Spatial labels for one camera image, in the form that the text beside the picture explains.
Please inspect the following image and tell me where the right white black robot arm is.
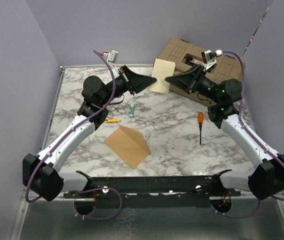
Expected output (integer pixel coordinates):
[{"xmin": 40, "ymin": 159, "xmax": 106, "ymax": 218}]
[{"xmin": 165, "ymin": 65, "xmax": 284, "ymax": 200}]

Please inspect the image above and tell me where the metal sheet front shelf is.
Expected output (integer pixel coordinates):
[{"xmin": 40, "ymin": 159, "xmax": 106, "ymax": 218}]
[{"xmin": 20, "ymin": 198, "xmax": 284, "ymax": 240}]

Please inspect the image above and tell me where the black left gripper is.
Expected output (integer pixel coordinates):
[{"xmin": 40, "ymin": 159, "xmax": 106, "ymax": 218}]
[{"xmin": 100, "ymin": 65, "xmax": 157, "ymax": 106}]

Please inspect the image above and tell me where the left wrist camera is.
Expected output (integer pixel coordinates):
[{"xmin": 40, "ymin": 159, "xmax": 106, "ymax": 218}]
[{"xmin": 102, "ymin": 49, "xmax": 119, "ymax": 64}]

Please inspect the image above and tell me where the tan plastic tool case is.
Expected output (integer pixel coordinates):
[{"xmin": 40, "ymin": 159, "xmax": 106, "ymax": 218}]
[{"xmin": 157, "ymin": 38, "xmax": 242, "ymax": 107}]

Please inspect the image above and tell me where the cream paper letter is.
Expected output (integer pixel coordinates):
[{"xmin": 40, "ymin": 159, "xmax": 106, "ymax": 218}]
[{"xmin": 149, "ymin": 58, "xmax": 176, "ymax": 94}]

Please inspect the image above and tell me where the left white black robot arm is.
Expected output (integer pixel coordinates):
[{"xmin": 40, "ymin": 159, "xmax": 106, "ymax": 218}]
[{"xmin": 22, "ymin": 65, "xmax": 157, "ymax": 202}]

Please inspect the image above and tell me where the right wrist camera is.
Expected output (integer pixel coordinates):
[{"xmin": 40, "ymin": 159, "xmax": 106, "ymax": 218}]
[{"xmin": 201, "ymin": 49, "xmax": 223, "ymax": 72}]

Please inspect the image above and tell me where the green white glue stick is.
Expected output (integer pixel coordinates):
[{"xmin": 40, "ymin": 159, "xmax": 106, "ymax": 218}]
[{"xmin": 129, "ymin": 104, "xmax": 135, "ymax": 118}]

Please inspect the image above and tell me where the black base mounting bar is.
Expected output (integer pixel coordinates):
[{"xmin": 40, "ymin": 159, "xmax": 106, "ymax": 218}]
[{"xmin": 63, "ymin": 173, "xmax": 241, "ymax": 209}]

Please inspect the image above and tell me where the yellow utility knife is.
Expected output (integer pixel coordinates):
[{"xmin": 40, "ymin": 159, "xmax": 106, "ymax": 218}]
[{"xmin": 104, "ymin": 119, "xmax": 121, "ymax": 123}]

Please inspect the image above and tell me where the brown paper envelope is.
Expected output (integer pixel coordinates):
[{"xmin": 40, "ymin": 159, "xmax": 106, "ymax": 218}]
[{"xmin": 104, "ymin": 125, "xmax": 150, "ymax": 170}]

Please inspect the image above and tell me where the orange handled screwdriver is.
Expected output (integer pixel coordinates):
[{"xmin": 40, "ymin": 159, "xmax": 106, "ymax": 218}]
[{"xmin": 198, "ymin": 112, "xmax": 204, "ymax": 145}]

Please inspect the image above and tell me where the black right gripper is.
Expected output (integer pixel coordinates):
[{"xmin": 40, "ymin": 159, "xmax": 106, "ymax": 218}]
[{"xmin": 165, "ymin": 64, "xmax": 221, "ymax": 104}]

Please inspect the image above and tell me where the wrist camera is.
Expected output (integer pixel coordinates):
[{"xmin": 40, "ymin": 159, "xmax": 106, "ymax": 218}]
[
  {"xmin": 201, "ymin": 49, "xmax": 223, "ymax": 72},
  {"xmin": 102, "ymin": 49, "xmax": 119, "ymax": 64}
]

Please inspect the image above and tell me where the aluminium table frame rail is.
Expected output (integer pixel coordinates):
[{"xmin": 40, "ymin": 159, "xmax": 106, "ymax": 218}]
[{"xmin": 9, "ymin": 65, "xmax": 155, "ymax": 240}]

